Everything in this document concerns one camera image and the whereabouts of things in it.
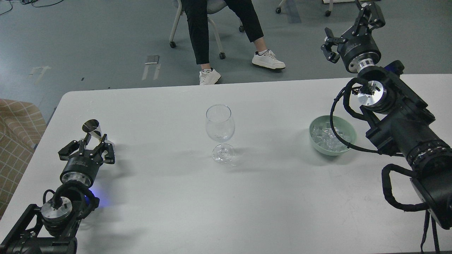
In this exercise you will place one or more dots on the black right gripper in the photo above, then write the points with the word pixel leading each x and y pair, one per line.
pixel 353 48

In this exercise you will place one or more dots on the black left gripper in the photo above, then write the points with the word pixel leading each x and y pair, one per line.
pixel 82 165

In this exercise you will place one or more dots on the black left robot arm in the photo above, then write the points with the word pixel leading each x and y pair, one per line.
pixel 52 227

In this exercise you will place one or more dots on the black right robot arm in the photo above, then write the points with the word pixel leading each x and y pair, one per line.
pixel 398 119

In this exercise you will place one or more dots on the pile of ice cubes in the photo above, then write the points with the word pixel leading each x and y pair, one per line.
pixel 323 136

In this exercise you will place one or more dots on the clear wine glass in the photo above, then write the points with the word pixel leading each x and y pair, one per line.
pixel 220 127

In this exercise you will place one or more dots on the beige checked cloth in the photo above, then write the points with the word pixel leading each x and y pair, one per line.
pixel 21 129

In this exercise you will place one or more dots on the grey floor plate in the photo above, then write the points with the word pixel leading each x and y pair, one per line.
pixel 152 59

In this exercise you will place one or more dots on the white office chair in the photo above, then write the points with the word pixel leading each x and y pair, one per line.
pixel 197 12

